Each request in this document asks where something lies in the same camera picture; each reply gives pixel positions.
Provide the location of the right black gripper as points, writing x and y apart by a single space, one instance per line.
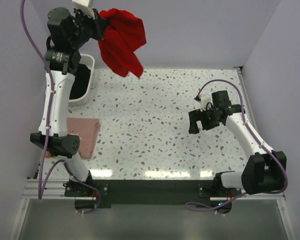
196 115

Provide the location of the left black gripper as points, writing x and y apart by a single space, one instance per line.
98 24

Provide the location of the red t shirt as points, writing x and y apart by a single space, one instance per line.
124 34

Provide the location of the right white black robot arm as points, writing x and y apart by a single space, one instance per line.
265 170

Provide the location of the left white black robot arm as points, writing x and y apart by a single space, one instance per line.
68 33

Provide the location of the white plastic laundry basket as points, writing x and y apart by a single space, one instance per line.
89 61

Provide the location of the black garment in basket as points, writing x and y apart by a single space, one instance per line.
81 81

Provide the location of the folded pink t shirt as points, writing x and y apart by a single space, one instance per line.
87 129

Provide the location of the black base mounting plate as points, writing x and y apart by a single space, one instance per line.
104 194

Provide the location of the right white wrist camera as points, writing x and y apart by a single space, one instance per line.
204 101

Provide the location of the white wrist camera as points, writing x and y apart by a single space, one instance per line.
204 101
85 6

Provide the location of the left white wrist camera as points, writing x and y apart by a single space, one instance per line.
85 6

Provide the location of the aluminium right side rail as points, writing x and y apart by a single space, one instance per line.
245 93

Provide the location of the aluminium rail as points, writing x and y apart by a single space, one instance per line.
54 190
245 93

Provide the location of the aluminium front rail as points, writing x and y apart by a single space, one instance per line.
54 190

